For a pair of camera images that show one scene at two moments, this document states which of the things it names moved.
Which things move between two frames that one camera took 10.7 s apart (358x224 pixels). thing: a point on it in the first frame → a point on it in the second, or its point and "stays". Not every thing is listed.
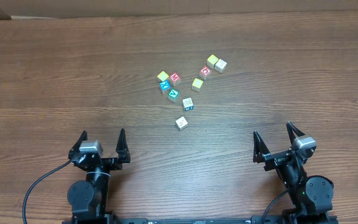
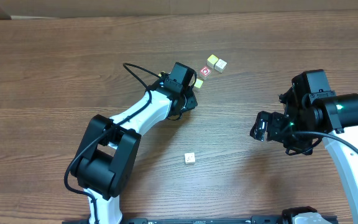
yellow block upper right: [211, 61] stays
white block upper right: [220, 65] stays
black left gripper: [103, 162] → [190, 101]
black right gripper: [279, 157] → [270, 125]
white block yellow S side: [182, 123] → [189, 158]
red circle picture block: [204, 72] stays
